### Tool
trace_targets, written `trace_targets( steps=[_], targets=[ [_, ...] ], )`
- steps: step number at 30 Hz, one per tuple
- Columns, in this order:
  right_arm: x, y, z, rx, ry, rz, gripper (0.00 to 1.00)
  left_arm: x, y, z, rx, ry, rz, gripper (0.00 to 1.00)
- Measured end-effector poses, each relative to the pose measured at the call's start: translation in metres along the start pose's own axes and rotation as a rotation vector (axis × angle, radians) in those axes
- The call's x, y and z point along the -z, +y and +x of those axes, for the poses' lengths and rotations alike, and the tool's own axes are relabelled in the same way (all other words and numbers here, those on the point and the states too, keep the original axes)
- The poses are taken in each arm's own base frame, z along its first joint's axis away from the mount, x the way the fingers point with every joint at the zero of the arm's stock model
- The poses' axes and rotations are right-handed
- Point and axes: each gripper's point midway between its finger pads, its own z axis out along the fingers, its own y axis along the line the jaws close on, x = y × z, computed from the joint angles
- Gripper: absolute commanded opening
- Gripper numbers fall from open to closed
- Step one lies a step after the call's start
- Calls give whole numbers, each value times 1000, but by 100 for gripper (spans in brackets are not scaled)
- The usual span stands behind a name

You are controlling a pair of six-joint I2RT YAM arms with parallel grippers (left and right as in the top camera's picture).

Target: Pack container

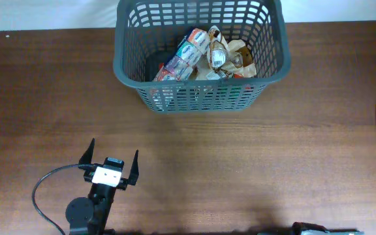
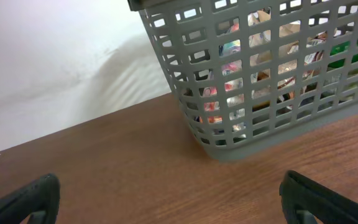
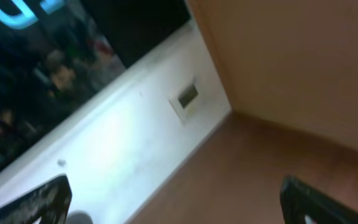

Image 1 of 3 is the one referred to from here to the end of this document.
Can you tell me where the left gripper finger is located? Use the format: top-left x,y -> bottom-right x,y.
78,138 -> 95,165
127,150 -> 139,185

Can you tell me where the multicolour tissue pack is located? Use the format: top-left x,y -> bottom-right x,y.
153,28 -> 210,82

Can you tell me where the green lid spice jar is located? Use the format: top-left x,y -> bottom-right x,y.
219,86 -> 242,106

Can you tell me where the beige snack bag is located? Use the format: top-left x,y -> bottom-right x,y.
192,55 -> 227,80

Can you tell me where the grey plastic shopping basket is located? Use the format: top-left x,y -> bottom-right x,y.
113,0 -> 291,114

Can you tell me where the orange pasta packet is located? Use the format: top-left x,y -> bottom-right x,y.
153,63 -> 243,81

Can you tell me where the brown snack bag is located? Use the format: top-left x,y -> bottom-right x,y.
206,25 -> 257,79

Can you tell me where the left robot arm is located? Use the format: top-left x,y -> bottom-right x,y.
65,140 -> 139,235

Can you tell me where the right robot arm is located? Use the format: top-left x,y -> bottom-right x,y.
292,222 -> 365,235

